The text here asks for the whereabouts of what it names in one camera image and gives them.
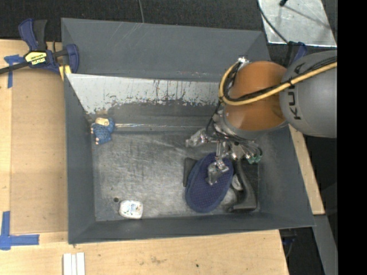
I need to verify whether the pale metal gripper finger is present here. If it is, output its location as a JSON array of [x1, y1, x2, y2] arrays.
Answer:
[[185, 128, 208, 148], [205, 156, 230, 186]]

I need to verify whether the blue oval slipper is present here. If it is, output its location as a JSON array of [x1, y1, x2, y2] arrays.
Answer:
[[184, 152, 235, 214]]

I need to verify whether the grey metal bin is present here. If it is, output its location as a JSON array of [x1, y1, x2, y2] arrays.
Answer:
[[60, 17, 317, 245]]

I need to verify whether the white printed packet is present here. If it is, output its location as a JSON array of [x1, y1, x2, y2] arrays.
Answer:
[[118, 199, 144, 220]]

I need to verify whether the blue knit glove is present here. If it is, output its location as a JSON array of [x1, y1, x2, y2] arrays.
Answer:
[[90, 116, 116, 146]]

